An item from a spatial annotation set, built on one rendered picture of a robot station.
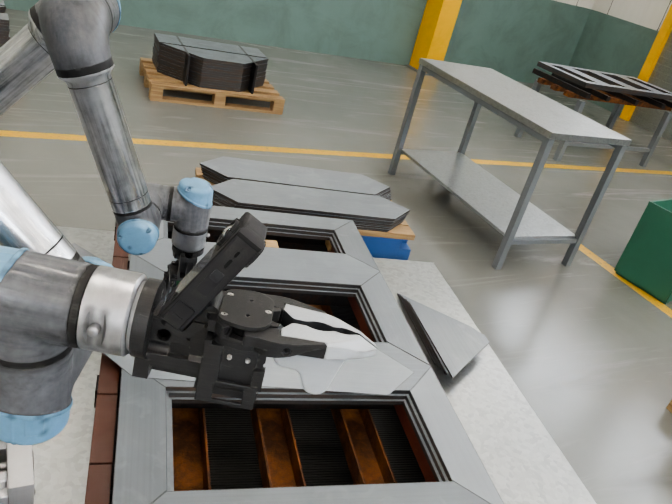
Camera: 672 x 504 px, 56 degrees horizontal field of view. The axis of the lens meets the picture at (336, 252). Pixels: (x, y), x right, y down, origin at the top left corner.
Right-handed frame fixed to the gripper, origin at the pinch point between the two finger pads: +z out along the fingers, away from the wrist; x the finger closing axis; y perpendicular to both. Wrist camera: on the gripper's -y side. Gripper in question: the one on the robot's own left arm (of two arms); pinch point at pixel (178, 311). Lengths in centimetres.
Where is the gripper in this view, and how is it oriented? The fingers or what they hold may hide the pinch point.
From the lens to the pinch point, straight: 159.5
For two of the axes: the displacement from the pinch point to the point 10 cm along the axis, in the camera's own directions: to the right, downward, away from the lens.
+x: 9.5, 0.8, 3.2
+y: 2.3, 5.1, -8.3
